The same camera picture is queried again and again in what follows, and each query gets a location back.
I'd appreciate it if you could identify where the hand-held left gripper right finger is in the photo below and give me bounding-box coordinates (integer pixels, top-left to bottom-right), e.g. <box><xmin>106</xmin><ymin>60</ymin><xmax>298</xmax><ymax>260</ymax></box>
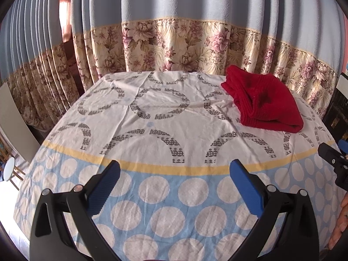
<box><xmin>229</xmin><ymin>159</ymin><xmax>320</xmax><ymax>261</ymax></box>

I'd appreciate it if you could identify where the person's right hand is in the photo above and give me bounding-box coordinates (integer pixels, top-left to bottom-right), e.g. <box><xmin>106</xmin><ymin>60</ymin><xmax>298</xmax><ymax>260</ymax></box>
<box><xmin>326</xmin><ymin>204</ymin><xmax>348</xmax><ymax>251</ymax></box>

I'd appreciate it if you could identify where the white panel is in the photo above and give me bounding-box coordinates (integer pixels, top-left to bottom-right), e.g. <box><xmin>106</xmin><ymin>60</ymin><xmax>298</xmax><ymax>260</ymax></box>
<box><xmin>0</xmin><ymin>83</ymin><xmax>39</xmax><ymax>167</ymax></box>

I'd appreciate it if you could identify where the blue floral curtain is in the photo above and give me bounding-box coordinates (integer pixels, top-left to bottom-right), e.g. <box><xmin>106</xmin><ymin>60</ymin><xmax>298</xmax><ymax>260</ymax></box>
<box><xmin>71</xmin><ymin>0</ymin><xmax>348</xmax><ymax>120</ymax></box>
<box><xmin>0</xmin><ymin>0</ymin><xmax>80</xmax><ymax>131</ymax></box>

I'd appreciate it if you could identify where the red knitted sweater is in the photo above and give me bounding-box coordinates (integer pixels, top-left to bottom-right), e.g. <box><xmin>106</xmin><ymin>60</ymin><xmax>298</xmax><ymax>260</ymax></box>
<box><xmin>220</xmin><ymin>65</ymin><xmax>304</xmax><ymax>134</ymax></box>

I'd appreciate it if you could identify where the black and white water dispenser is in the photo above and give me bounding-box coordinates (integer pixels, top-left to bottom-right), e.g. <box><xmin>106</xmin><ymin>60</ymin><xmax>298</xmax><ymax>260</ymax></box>
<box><xmin>322</xmin><ymin>72</ymin><xmax>348</xmax><ymax>153</ymax></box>

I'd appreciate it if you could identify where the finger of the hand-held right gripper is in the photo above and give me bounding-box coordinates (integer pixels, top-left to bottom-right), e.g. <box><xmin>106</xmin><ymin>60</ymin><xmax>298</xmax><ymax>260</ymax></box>
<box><xmin>318</xmin><ymin>139</ymin><xmax>348</xmax><ymax>191</ymax></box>

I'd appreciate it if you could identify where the patterned polka dot bed sheet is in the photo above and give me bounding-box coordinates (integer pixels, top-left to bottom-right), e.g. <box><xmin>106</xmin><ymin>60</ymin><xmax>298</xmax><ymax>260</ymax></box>
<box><xmin>13</xmin><ymin>71</ymin><xmax>346</xmax><ymax>261</ymax></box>

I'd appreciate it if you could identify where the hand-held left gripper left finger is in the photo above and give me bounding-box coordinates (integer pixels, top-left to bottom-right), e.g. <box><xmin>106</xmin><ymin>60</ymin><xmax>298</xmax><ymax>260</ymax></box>
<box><xmin>29</xmin><ymin>160</ymin><xmax>121</xmax><ymax>261</ymax></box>

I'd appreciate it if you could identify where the white round disc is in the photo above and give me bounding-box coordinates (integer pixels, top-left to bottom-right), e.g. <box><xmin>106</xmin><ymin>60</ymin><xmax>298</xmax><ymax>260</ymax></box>
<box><xmin>2</xmin><ymin>158</ymin><xmax>16</xmax><ymax>182</ymax></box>

